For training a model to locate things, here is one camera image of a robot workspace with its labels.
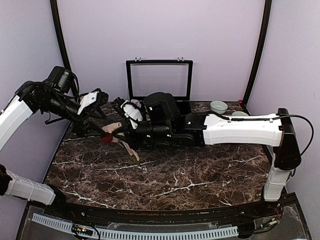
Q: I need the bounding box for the rolled pink white sock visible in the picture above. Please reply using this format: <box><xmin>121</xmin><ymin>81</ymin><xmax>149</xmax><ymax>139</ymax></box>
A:
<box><xmin>131</xmin><ymin>99</ymin><xmax>142</xmax><ymax>108</ymax></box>

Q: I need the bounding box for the small circuit board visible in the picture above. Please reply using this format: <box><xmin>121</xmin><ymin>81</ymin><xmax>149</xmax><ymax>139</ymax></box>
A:
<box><xmin>71</xmin><ymin>224</ymin><xmax>93</xmax><ymax>236</ymax></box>

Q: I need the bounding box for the far pale green bowl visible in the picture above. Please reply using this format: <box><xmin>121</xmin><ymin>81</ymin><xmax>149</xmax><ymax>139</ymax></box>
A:
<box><xmin>209</xmin><ymin>100</ymin><xmax>228</xmax><ymax>115</ymax></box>

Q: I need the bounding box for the right black frame post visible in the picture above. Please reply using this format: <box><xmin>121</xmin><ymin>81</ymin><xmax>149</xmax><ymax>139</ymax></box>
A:
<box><xmin>242</xmin><ymin>0</ymin><xmax>273</xmax><ymax>108</ymax></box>

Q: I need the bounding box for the left black frame post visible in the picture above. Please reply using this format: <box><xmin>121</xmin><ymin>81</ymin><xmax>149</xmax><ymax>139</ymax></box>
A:
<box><xmin>49</xmin><ymin>0</ymin><xmax>72</xmax><ymax>72</ymax></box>

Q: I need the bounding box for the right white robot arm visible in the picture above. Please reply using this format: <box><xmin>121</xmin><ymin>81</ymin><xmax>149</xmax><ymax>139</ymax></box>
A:
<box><xmin>112</xmin><ymin>92</ymin><xmax>302</xmax><ymax>217</ymax></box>

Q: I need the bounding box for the near pale green bowl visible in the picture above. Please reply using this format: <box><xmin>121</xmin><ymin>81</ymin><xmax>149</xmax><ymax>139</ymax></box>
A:
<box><xmin>231</xmin><ymin>111</ymin><xmax>249</xmax><ymax>117</ymax></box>

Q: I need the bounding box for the white slotted cable duct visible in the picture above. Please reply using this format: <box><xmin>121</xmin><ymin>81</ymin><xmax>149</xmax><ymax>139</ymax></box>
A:
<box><xmin>31</xmin><ymin>213</ymin><xmax>239</xmax><ymax>240</ymax></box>

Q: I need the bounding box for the pale green bowl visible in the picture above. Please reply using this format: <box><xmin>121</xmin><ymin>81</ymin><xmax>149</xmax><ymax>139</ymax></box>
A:
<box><xmin>231</xmin><ymin>111</ymin><xmax>249</xmax><ymax>117</ymax></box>
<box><xmin>209</xmin><ymin>100</ymin><xmax>228</xmax><ymax>115</ymax></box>

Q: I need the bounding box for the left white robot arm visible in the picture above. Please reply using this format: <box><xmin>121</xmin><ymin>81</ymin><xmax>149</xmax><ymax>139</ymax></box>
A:
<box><xmin>0</xmin><ymin>66</ymin><xmax>109</xmax><ymax>218</ymax></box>

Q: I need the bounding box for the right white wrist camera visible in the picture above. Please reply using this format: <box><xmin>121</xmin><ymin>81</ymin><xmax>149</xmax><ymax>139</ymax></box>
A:
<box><xmin>120</xmin><ymin>100</ymin><xmax>144</xmax><ymax>130</ymax></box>

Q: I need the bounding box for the black frame post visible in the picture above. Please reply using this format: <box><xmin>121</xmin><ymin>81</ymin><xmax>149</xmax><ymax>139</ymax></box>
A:
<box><xmin>242</xmin><ymin>0</ymin><xmax>273</xmax><ymax>108</ymax></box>
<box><xmin>49</xmin><ymin>0</ymin><xmax>72</xmax><ymax>72</ymax></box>

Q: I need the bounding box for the striped brown beige sock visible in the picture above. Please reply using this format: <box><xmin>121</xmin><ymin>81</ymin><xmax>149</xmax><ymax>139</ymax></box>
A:
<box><xmin>101</xmin><ymin>122</ymin><xmax>141</xmax><ymax>165</ymax></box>

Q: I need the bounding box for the black glass-lid storage box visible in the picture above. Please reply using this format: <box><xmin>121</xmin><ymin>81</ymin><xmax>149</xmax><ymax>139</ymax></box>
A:
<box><xmin>125</xmin><ymin>57</ymin><xmax>194</xmax><ymax>115</ymax></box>

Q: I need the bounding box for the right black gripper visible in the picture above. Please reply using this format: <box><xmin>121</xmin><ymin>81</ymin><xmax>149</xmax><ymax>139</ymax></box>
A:
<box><xmin>111</xmin><ymin>117</ymin><xmax>172</xmax><ymax>151</ymax></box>

